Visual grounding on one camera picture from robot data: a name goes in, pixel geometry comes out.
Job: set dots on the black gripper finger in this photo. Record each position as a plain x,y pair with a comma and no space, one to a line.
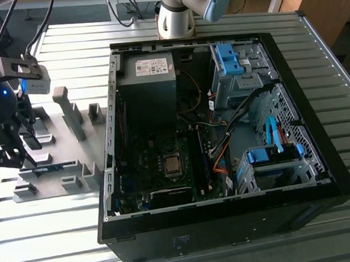
25,116
11,156

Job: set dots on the black RAM slot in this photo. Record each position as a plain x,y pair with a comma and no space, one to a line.
196,165

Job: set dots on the grey parts rack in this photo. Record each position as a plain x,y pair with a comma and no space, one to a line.
63,155

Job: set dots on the green motherboard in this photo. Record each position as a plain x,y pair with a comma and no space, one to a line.
141,168

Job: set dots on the grey power supply unit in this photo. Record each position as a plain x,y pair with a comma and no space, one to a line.
148,76

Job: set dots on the silver CPU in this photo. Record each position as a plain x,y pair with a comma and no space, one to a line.
172,163

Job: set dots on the black CPU socket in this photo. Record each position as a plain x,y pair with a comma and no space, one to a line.
173,176

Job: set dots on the black graphics card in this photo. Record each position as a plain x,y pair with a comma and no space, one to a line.
170,198

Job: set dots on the black open PC case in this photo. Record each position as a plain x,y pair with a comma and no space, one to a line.
199,233

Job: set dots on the blue plastic drive latch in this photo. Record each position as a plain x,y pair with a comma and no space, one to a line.
227,56

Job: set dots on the grey metal drive cage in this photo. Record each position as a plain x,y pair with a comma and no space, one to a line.
243,85

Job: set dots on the blue disk carrier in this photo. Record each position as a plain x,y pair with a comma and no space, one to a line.
256,155

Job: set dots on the black hard disk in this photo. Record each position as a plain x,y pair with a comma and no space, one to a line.
283,154

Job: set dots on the wooden cabinet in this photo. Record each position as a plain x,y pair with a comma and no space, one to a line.
328,8

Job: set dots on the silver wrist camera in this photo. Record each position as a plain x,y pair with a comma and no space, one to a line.
37,86

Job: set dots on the black camera bracket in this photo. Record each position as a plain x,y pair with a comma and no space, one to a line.
4,67

